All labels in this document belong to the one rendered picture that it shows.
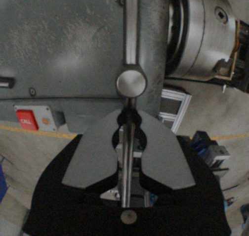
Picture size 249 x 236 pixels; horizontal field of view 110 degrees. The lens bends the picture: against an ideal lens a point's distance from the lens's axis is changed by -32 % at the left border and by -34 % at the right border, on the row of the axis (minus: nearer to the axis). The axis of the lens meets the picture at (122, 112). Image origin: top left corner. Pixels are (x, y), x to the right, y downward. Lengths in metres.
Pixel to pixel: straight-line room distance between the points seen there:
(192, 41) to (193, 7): 0.07
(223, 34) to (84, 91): 0.31
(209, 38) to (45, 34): 0.32
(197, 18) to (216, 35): 0.06
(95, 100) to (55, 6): 0.20
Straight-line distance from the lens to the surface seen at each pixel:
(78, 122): 0.30
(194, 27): 0.28
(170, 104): 1.51
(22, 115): 0.37
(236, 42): 0.52
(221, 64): 0.36
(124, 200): 0.20
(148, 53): 0.23
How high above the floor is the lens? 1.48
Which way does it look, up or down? 59 degrees down
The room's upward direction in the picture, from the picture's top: 175 degrees counter-clockwise
